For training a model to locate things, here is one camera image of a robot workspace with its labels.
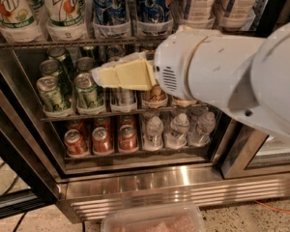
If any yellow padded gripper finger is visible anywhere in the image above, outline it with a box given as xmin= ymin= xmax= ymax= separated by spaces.
xmin=92 ymin=59 xmax=157 ymax=91

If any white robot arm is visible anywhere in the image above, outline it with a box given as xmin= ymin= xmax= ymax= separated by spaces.
xmin=92 ymin=22 xmax=290 ymax=143

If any gold can front left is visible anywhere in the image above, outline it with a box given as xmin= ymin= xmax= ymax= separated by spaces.
xmin=143 ymin=85 xmax=166 ymax=102

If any silver can front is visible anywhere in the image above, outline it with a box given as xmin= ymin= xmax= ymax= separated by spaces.
xmin=112 ymin=88 xmax=134 ymax=106

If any green can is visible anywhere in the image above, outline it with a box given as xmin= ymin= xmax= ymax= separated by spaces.
xmin=36 ymin=75 xmax=71 ymax=112
xmin=40 ymin=59 xmax=67 ymax=81
xmin=75 ymin=57 xmax=97 ymax=73
xmin=74 ymin=72 xmax=103 ymax=109

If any red can front right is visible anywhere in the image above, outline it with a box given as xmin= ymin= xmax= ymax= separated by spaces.
xmin=119 ymin=125 xmax=137 ymax=151

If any red can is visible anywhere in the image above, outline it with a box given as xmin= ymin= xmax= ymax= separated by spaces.
xmin=64 ymin=130 xmax=88 ymax=158
xmin=119 ymin=125 xmax=137 ymax=151
xmin=92 ymin=127 xmax=113 ymax=154

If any red can front middle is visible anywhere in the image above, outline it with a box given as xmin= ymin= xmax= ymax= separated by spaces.
xmin=92 ymin=127 xmax=113 ymax=154

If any stainless steel fridge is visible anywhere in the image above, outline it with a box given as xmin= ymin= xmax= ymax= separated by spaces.
xmin=0 ymin=0 xmax=290 ymax=224

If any green can middle left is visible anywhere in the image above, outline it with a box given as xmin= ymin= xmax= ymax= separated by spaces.
xmin=40 ymin=59 xmax=67 ymax=81

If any green can front left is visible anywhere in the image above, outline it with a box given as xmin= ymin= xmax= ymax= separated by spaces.
xmin=36 ymin=75 xmax=71 ymax=112

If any red can front left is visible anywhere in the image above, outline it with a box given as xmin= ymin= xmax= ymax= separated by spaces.
xmin=64 ymin=130 xmax=88 ymax=158

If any white can right inner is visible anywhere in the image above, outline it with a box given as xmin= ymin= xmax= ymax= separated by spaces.
xmin=181 ymin=0 xmax=215 ymax=20

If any white can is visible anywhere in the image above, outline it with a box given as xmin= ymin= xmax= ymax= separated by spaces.
xmin=181 ymin=0 xmax=215 ymax=20
xmin=217 ymin=0 xmax=264 ymax=21

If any white can far right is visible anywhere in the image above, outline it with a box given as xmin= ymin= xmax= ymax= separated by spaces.
xmin=217 ymin=0 xmax=264 ymax=21

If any water bottle left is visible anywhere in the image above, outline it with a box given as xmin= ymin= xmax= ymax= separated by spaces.
xmin=144 ymin=116 xmax=163 ymax=151

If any water bottle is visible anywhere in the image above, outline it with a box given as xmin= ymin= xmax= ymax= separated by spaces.
xmin=144 ymin=116 xmax=163 ymax=151
xmin=166 ymin=113 xmax=189 ymax=149
xmin=188 ymin=112 xmax=216 ymax=147

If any water bottle middle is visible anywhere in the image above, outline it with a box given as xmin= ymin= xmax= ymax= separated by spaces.
xmin=166 ymin=113 xmax=189 ymax=149

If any water bottle right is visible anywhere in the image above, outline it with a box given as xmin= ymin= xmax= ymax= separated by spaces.
xmin=188 ymin=112 xmax=216 ymax=147

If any clear plastic food container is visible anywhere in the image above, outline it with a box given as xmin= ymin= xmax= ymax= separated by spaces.
xmin=101 ymin=202 xmax=207 ymax=232

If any orange cable on floor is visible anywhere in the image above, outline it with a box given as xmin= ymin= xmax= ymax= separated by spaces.
xmin=254 ymin=200 xmax=290 ymax=215

